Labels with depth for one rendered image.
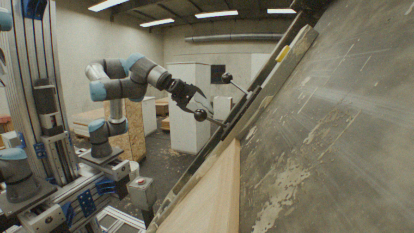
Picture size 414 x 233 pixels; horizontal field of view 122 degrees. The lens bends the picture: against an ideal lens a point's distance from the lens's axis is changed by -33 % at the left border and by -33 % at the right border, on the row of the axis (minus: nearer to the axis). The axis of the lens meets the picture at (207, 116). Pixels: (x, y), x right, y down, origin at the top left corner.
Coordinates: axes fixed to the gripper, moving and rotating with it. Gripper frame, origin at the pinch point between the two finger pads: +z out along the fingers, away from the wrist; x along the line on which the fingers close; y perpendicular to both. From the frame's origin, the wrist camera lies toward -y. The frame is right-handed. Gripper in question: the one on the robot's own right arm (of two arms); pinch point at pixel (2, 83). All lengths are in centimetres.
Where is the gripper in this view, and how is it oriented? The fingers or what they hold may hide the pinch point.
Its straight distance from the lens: 59.9
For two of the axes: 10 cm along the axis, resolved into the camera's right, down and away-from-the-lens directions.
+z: 5.1, 7.9, 3.4
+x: 3.9, -5.6, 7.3
